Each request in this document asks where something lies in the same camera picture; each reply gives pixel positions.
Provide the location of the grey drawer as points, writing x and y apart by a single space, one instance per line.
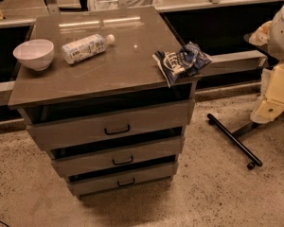
123 179
118 156
93 128

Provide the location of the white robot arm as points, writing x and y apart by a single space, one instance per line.
275 30

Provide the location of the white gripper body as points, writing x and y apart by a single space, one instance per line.
283 35

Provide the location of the grey top drawer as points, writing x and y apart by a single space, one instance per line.
93 128

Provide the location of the grey middle drawer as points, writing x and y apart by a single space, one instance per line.
118 156

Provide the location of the plastic bottle white label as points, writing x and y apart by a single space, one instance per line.
86 47

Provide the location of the grey drawer cabinet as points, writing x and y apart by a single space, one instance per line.
124 76

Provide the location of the grey bottom drawer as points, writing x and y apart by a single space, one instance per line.
123 179

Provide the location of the blue chip bag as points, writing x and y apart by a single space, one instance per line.
188 61

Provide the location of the white bowl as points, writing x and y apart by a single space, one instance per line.
35 54

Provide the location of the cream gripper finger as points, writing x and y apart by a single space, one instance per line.
266 111

